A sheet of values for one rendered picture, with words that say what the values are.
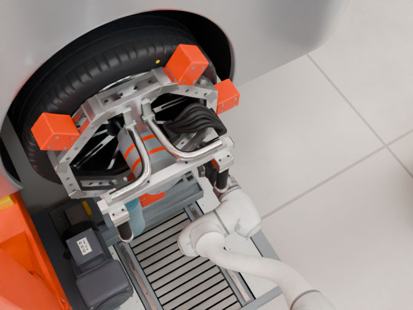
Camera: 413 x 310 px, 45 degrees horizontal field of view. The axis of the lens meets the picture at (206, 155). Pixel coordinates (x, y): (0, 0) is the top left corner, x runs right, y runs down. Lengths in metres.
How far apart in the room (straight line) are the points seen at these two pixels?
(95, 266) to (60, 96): 0.79
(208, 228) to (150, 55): 0.60
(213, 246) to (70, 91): 0.66
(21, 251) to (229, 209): 0.67
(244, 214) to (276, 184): 0.84
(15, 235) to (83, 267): 0.35
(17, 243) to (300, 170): 1.43
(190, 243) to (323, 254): 0.90
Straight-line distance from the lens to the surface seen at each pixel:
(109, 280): 1.92
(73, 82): 1.39
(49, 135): 1.36
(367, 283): 2.44
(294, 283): 1.42
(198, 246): 1.67
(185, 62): 1.40
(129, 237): 1.57
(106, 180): 1.78
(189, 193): 2.29
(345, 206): 2.53
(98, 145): 1.69
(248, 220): 1.68
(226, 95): 1.66
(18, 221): 1.77
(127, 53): 1.40
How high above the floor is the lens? 2.25
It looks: 63 degrees down
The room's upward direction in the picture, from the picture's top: 3 degrees clockwise
